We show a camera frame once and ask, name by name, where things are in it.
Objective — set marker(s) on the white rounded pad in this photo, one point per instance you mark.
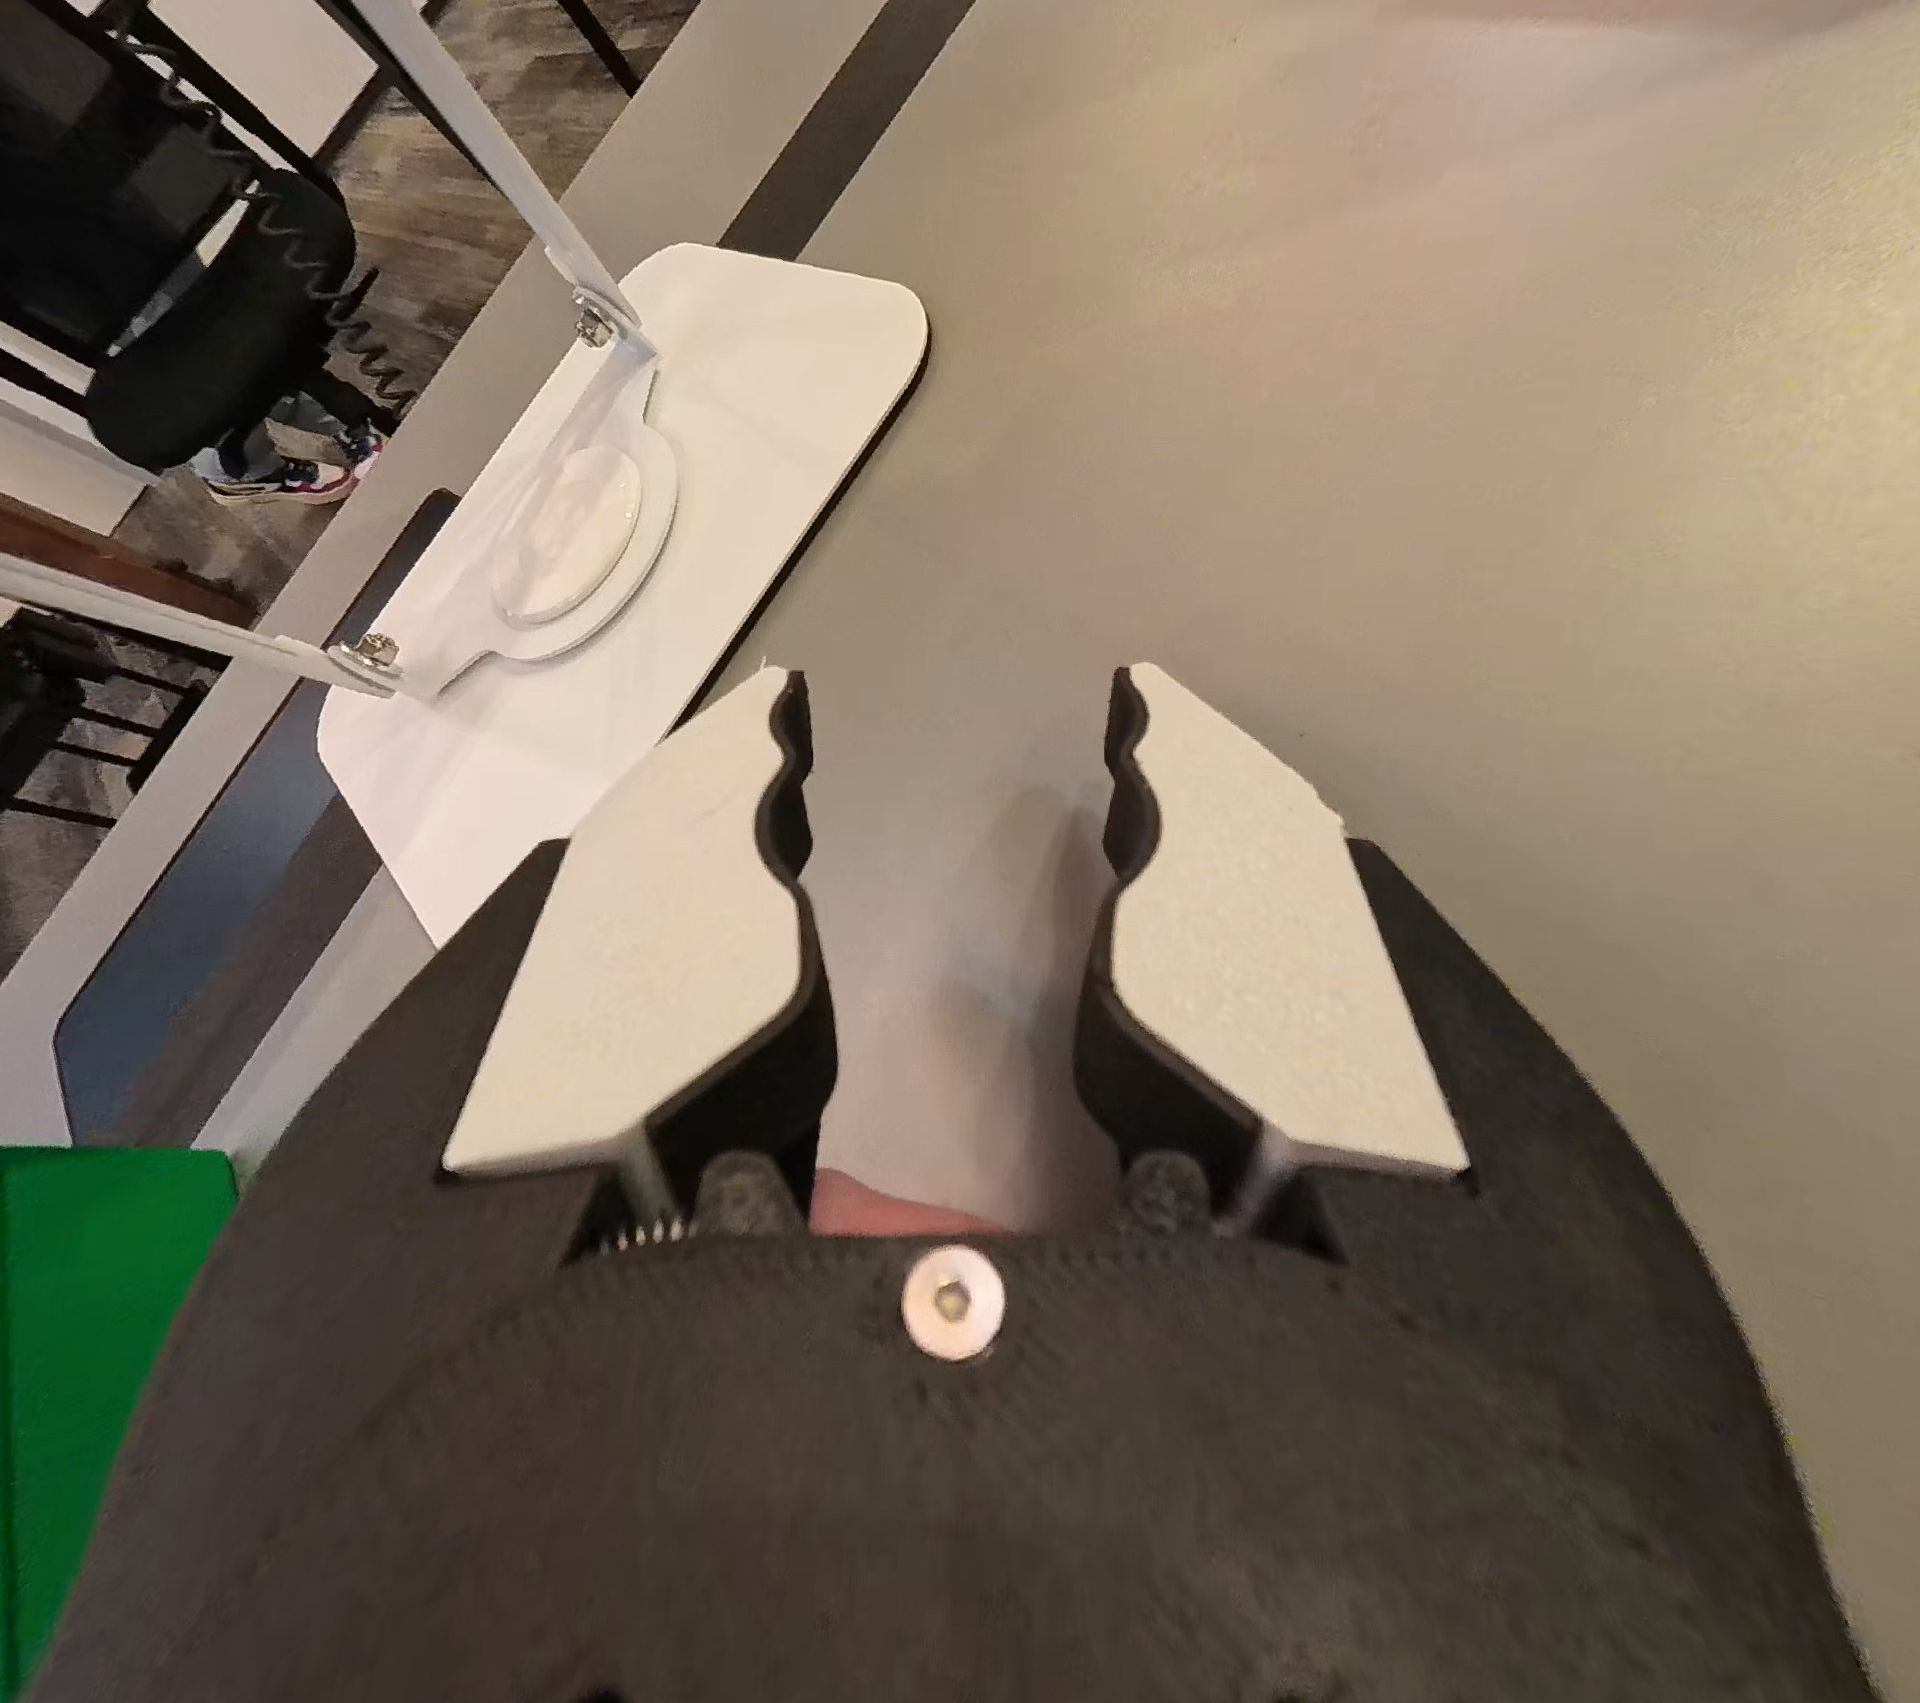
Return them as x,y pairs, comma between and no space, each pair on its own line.
781,412

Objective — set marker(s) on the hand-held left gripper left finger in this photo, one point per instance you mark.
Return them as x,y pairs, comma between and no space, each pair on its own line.
644,981

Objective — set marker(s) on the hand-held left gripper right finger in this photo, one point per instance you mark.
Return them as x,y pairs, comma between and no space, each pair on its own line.
1275,967

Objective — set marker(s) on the green plastic bin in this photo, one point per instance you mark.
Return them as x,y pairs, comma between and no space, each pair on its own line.
88,1359

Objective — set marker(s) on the black padded office chair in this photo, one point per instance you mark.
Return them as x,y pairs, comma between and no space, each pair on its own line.
210,351

